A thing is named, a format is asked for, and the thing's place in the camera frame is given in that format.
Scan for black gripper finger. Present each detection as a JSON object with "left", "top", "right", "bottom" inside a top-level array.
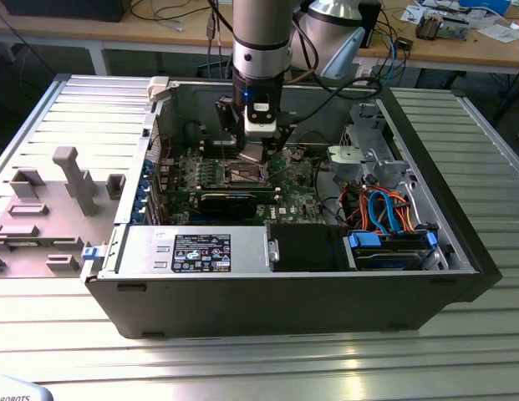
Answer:
[
  {"left": 214, "top": 95, "right": 249, "bottom": 157},
  {"left": 261, "top": 111, "right": 298, "bottom": 165}
]

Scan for silver CPU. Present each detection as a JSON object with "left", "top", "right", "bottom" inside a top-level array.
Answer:
[{"left": 237, "top": 143, "right": 265, "bottom": 165}]

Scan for black RAM slot bank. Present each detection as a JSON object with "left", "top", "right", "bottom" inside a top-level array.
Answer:
[{"left": 198, "top": 140, "right": 274, "bottom": 161}]

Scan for CPU socket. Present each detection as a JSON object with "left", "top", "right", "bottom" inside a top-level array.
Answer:
[{"left": 219, "top": 157, "right": 272, "bottom": 189}]

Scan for green motherboard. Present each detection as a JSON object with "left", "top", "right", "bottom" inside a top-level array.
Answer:
[{"left": 156, "top": 141, "right": 329, "bottom": 229}]

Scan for perforated metal drive cage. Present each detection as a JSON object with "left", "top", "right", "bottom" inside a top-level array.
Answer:
[{"left": 338, "top": 101, "right": 417, "bottom": 191}]

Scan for black graphics card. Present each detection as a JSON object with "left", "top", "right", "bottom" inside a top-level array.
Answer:
[{"left": 161, "top": 186, "right": 260, "bottom": 219}]

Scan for white label sheet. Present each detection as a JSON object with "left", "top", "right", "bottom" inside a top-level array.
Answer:
[{"left": 354, "top": 65, "right": 374, "bottom": 86}]

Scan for blue card retention clips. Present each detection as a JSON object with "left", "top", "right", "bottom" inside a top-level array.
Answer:
[{"left": 131, "top": 156, "right": 155, "bottom": 225}]

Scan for black plastic shroud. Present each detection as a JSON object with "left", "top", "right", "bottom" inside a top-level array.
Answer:
[{"left": 267, "top": 222, "right": 349, "bottom": 273}]

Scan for silver metal latch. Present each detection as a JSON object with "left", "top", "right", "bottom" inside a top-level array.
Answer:
[{"left": 265, "top": 236, "right": 282, "bottom": 265}]

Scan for tall black box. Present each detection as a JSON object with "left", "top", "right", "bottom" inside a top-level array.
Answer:
[{"left": 361, "top": 0, "right": 382, "bottom": 50}]

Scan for hard disk in blue carrier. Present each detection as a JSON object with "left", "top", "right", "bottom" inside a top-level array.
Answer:
[{"left": 346, "top": 231, "right": 438, "bottom": 272}]

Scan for grey power supply unit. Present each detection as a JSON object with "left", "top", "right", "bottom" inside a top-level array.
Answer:
[{"left": 115, "top": 224, "right": 272, "bottom": 277}]

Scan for white printed card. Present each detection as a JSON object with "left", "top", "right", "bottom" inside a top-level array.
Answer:
[{"left": 400, "top": 3, "right": 423, "bottom": 24}]

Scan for copper finned cooler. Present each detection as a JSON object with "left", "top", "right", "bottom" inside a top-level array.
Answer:
[{"left": 415, "top": 11, "right": 443, "bottom": 42}]

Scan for black PC case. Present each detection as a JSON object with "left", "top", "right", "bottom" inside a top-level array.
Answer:
[{"left": 80, "top": 74, "right": 503, "bottom": 340}]

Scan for wooden desk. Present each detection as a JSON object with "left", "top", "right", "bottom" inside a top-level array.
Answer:
[
  {"left": 0, "top": 0, "right": 235, "bottom": 77},
  {"left": 350, "top": 0, "right": 519, "bottom": 91}
]

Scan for blue plastic case latch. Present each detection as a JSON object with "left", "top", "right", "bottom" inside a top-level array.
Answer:
[{"left": 80, "top": 245, "right": 106, "bottom": 263}]

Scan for small metal device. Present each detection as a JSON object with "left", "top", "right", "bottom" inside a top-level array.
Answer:
[{"left": 440, "top": 15, "right": 472, "bottom": 42}]

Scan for large black box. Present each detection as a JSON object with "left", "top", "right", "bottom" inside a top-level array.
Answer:
[{"left": 0, "top": 0, "right": 127, "bottom": 24}]

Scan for grey parts rack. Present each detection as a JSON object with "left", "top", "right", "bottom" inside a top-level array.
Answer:
[{"left": 0, "top": 145, "right": 127, "bottom": 280}]

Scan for blue cardboard box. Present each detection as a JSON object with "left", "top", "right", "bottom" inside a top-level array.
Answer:
[{"left": 458, "top": 0, "right": 514, "bottom": 17}]

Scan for white paper sheets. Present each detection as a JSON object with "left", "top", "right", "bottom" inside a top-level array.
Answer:
[{"left": 476, "top": 23, "right": 519, "bottom": 43}]

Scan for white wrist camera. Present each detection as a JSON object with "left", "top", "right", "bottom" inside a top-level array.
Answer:
[{"left": 243, "top": 99, "right": 280, "bottom": 138}]

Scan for silver metal bracket box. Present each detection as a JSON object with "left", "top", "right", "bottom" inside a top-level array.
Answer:
[{"left": 327, "top": 144, "right": 365, "bottom": 185}]

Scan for grey plastic case handle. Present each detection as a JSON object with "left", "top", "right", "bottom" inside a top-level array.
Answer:
[{"left": 145, "top": 75, "right": 173, "bottom": 104}]

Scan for red wire bundle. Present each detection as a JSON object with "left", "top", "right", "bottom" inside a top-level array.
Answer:
[{"left": 340, "top": 185, "right": 371, "bottom": 229}]

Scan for blue flat wire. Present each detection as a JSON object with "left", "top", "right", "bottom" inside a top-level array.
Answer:
[
  {"left": 384, "top": 188, "right": 402, "bottom": 235},
  {"left": 366, "top": 188, "right": 389, "bottom": 234}
]

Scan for orange wire bundle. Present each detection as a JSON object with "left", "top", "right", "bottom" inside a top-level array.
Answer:
[{"left": 388, "top": 190, "right": 418, "bottom": 231}]

